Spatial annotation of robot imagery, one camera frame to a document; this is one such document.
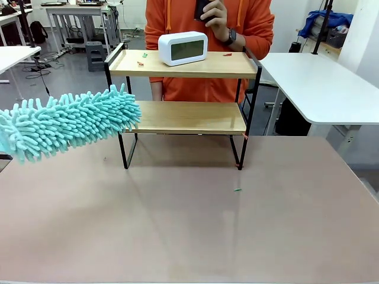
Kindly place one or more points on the person's left hand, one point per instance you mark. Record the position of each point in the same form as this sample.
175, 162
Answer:
219, 17

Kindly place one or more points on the black handheld object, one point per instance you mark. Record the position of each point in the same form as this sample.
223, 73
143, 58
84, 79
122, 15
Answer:
200, 8

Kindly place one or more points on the teal chenille duster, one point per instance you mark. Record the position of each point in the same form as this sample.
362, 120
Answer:
74, 124

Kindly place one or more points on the person's left forearm orange sleeve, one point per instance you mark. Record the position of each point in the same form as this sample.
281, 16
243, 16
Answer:
254, 48

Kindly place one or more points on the two-tier wooden black-framed shelf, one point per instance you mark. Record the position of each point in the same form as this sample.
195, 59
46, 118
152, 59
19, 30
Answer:
183, 116

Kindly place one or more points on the black wristwatch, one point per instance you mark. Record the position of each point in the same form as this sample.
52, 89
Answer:
231, 36

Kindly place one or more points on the person torso in orange hoodie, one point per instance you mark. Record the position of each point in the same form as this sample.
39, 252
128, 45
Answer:
254, 20

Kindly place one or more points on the white digital alarm clock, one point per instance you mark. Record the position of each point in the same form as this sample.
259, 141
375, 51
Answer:
183, 48

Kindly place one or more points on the blue cloth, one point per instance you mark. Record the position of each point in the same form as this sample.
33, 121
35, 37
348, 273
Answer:
319, 20

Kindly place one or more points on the black stand pole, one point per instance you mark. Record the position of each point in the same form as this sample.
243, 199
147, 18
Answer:
27, 23
322, 26

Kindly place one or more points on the white table with white legs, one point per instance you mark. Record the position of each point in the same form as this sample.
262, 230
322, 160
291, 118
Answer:
311, 83
14, 54

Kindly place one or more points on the grey plastic crate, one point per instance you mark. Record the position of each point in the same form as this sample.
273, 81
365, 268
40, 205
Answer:
337, 37

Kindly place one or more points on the grey plastic step stool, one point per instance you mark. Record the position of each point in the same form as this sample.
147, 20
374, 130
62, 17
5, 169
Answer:
95, 56

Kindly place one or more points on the grey white workshop desk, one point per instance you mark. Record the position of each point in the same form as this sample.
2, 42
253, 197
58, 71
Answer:
74, 12

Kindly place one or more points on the black backpack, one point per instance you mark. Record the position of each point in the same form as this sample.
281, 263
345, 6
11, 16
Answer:
38, 32

